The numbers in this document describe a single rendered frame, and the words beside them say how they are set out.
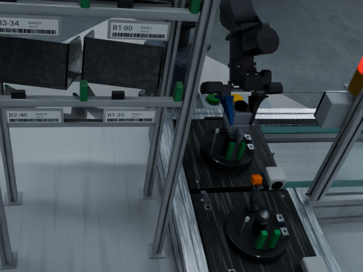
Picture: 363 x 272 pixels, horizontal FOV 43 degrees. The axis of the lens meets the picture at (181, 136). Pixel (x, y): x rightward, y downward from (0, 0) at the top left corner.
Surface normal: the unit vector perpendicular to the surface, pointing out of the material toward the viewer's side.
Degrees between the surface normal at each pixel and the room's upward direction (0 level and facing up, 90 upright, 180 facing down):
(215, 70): 0
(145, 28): 90
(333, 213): 90
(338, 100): 0
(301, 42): 0
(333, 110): 90
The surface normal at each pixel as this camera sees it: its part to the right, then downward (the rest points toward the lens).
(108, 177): 0.15, -0.73
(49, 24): 0.18, 0.69
